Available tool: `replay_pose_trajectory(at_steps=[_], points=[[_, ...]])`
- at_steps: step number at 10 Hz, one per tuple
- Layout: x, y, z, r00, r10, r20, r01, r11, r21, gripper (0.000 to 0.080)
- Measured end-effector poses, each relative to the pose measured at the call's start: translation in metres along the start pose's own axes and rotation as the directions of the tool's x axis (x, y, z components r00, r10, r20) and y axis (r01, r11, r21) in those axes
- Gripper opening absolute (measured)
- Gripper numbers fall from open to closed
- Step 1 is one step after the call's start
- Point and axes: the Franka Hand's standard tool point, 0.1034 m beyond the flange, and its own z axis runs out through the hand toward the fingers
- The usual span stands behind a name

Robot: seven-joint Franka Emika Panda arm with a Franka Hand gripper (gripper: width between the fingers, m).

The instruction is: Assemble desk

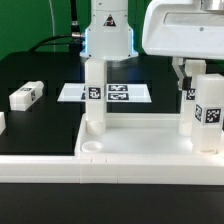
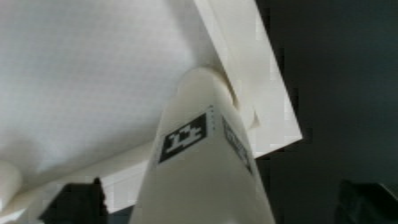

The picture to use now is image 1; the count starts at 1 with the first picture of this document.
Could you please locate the white marker base plate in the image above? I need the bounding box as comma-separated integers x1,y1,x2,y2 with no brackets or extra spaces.
58,83,152,103

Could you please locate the white desk top tray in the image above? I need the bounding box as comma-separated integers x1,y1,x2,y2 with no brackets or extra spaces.
75,113,224,158

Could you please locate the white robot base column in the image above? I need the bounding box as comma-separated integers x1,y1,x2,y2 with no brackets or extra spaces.
80,0,138,61

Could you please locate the white block at left edge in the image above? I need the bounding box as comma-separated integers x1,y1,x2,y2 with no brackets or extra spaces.
0,112,6,135

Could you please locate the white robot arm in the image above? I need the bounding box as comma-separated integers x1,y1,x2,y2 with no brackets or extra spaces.
142,0,224,88

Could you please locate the black cable on base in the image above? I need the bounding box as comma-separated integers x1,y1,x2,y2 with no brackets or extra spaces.
28,0,84,53

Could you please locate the white thin cable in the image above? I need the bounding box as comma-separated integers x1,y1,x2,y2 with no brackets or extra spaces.
48,0,57,53

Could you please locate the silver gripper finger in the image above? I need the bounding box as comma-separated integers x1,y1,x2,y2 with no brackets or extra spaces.
172,57,192,91

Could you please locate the white front fence bar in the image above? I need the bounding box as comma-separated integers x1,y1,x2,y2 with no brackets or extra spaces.
0,156,224,185

